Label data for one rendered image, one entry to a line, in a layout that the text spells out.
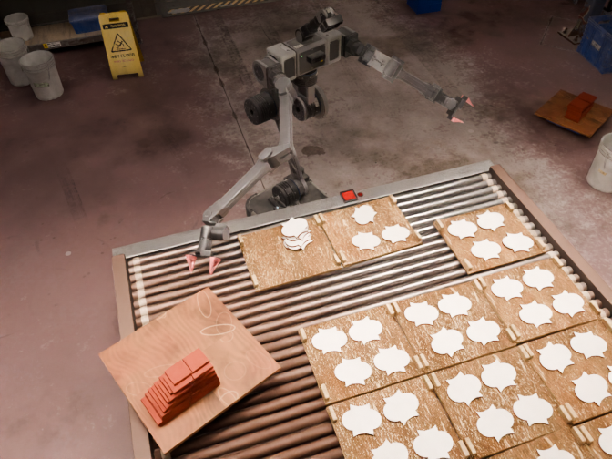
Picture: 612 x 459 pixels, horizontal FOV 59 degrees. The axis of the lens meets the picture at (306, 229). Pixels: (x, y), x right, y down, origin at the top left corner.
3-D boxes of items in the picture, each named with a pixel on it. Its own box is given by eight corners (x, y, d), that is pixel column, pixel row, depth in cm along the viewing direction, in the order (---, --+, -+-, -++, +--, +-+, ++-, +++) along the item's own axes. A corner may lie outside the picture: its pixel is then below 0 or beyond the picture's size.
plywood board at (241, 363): (99, 356, 211) (97, 353, 209) (208, 289, 233) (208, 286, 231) (165, 455, 184) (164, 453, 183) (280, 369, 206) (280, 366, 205)
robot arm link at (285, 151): (298, 164, 246) (290, 151, 238) (270, 169, 250) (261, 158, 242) (297, 88, 267) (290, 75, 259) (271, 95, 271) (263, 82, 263)
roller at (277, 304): (139, 341, 232) (137, 334, 229) (534, 233, 273) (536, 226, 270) (141, 350, 229) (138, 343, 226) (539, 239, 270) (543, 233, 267)
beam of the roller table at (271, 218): (115, 256, 268) (111, 248, 264) (486, 167, 312) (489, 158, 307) (116, 269, 262) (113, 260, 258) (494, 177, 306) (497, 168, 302)
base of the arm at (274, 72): (280, 83, 276) (280, 62, 267) (290, 90, 271) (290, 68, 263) (267, 89, 272) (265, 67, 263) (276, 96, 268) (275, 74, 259)
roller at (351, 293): (141, 350, 229) (138, 344, 226) (539, 239, 270) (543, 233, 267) (142, 360, 226) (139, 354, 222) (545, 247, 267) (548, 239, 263)
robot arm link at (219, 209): (276, 158, 252) (266, 144, 243) (283, 164, 249) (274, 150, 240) (209, 224, 248) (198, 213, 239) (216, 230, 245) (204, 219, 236)
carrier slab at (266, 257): (237, 238, 267) (237, 236, 265) (316, 219, 275) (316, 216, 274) (256, 292, 244) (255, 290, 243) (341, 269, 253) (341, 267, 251)
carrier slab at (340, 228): (317, 218, 276) (317, 215, 275) (390, 198, 285) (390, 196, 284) (343, 268, 253) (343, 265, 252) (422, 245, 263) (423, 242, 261)
